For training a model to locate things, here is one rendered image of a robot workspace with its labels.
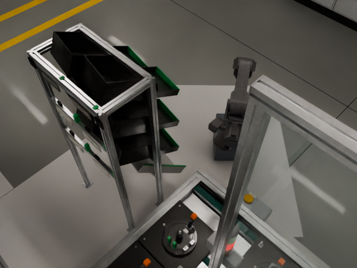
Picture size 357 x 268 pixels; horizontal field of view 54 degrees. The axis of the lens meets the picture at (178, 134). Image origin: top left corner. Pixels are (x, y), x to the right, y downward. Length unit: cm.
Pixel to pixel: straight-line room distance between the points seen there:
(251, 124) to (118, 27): 347
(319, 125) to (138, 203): 126
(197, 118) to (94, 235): 80
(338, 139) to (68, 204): 140
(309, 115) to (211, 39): 333
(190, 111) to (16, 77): 214
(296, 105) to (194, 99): 153
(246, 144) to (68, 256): 115
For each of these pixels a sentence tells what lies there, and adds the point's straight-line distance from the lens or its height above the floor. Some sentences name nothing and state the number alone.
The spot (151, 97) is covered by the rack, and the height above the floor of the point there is 160.
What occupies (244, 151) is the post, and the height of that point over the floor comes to 184.
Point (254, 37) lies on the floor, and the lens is 387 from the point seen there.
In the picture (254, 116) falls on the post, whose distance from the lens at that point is 54.
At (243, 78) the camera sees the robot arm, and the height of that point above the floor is 150.
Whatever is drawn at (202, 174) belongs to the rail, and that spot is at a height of 96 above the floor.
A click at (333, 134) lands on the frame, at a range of 48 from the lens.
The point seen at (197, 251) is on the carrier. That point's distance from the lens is 144.
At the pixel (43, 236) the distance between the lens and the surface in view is 168.
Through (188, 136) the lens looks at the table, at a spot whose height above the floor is 86.
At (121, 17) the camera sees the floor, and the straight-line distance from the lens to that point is 410.
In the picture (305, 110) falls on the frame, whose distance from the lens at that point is 50.
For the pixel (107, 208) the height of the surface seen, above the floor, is 86.
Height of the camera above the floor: 234
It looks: 54 degrees down
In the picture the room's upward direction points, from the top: straight up
